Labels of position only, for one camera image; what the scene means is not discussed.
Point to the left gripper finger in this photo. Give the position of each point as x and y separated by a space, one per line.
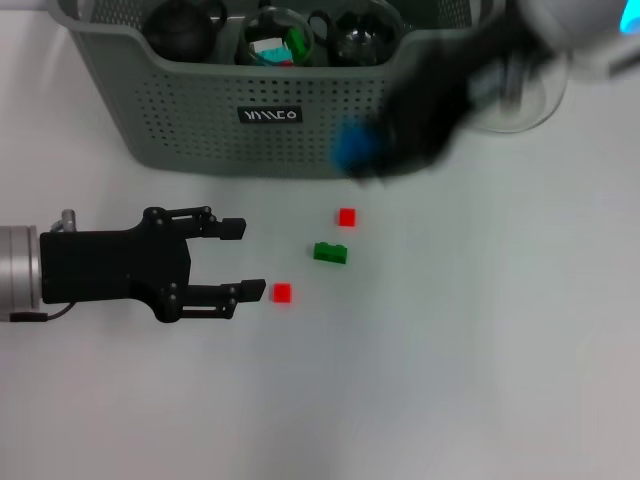
232 228
252 289

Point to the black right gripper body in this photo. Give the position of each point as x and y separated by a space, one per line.
435 100

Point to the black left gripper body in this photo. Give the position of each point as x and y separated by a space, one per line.
110 265

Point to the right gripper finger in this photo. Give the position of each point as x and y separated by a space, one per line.
386 129
375 176

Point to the small red square block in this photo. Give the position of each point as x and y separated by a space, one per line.
347 218
282 293

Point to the blue square toy block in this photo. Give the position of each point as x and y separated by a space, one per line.
355 145

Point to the green toy brick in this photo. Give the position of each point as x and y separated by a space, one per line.
330 252
298 42

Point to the glass teacup with black base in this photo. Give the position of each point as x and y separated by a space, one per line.
362 40
250 35

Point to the teal square toy block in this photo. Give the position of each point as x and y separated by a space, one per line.
275 56

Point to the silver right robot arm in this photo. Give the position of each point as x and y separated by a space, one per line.
575 20

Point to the grey-green perforated storage bin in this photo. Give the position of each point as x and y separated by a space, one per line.
200 125

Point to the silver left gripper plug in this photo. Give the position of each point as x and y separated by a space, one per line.
67 220

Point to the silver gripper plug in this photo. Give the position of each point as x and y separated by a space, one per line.
512 85
67 220

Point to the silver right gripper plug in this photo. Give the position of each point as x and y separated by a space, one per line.
512 85

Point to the glass carafe with black lid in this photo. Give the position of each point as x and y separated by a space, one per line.
537 112

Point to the black clay teapot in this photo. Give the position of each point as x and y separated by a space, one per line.
180 30

